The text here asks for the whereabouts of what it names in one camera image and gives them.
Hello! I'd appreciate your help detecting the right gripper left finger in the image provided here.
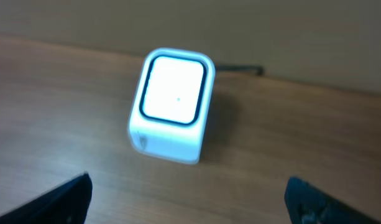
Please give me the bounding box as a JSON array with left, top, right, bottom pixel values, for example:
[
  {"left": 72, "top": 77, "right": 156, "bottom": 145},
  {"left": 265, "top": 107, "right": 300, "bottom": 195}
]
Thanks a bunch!
[{"left": 0, "top": 172, "right": 93, "bottom": 224}]

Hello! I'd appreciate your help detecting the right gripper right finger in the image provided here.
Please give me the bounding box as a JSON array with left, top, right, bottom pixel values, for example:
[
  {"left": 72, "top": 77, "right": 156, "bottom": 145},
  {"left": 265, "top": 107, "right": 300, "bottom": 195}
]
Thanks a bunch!
[{"left": 284, "top": 177, "right": 380, "bottom": 224}]

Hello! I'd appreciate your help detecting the white barcode scanner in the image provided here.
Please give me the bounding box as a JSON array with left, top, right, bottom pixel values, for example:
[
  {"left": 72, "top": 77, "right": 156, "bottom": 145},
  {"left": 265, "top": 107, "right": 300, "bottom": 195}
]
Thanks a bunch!
[{"left": 127, "top": 48, "right": 216, "bottom": 164}]

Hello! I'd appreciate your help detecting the scanner black cable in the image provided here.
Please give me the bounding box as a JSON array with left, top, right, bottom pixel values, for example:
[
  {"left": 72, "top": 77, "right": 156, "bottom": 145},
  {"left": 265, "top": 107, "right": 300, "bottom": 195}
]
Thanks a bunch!
[{"left": 214, "top": 63, "right": 265, "bottom": 77}]

